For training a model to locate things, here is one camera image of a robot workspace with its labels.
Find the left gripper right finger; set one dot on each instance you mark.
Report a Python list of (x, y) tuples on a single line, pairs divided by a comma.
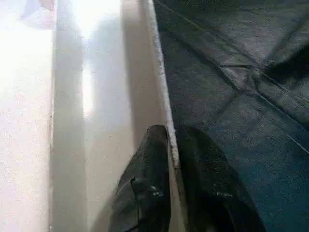
[(212, 193)]

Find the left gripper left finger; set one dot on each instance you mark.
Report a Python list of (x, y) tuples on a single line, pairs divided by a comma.
[(147, 188)]

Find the white plastic table top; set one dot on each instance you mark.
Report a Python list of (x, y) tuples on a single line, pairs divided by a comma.
[(72, 121)]

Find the black work mat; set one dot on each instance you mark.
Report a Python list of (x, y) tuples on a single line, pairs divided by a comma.
[(251, 96)]

